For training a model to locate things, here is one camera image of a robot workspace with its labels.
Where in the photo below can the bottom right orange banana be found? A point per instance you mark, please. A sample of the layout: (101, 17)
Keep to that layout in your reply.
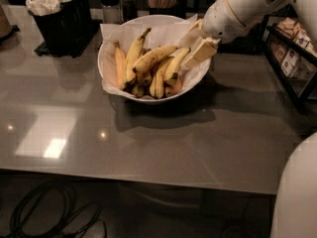
(171, 90)

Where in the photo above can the brown cup stack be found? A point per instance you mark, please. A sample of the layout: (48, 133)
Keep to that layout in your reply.
(6, 29)

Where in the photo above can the black cutlery holder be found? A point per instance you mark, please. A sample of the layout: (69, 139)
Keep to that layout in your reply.
(74, 15)

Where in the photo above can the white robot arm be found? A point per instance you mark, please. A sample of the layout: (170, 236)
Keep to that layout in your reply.
(306, 11)

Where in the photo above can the long top yellow banana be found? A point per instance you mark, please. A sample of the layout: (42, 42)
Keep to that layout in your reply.
(145, 62)

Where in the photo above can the far left orange banana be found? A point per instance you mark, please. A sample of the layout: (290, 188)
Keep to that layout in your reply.
(120, 65)

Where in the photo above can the small bottom left banana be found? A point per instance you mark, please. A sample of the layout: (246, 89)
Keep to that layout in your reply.
(138, 90)

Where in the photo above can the white paper bowl liner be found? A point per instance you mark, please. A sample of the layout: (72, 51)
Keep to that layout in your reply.
(165, 31)

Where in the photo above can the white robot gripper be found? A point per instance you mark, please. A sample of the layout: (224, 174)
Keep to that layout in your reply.
(220, 21)

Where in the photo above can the small middle banana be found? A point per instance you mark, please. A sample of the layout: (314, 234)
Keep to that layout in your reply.
(145, 78)

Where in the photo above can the small banana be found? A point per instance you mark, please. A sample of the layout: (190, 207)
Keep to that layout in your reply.
(138, 90)
(145, 78)

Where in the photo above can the white bowl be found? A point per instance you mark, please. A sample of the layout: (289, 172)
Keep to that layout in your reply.
(144, 60)

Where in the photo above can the white plastic cutlery bundle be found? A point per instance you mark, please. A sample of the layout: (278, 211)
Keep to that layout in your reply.
(44, 7)

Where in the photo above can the orange banana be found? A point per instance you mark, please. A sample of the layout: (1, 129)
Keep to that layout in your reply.
(171, 90)
(120, 65)

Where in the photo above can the pepper shaker black lid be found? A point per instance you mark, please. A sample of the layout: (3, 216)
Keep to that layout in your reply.
(129, 10)

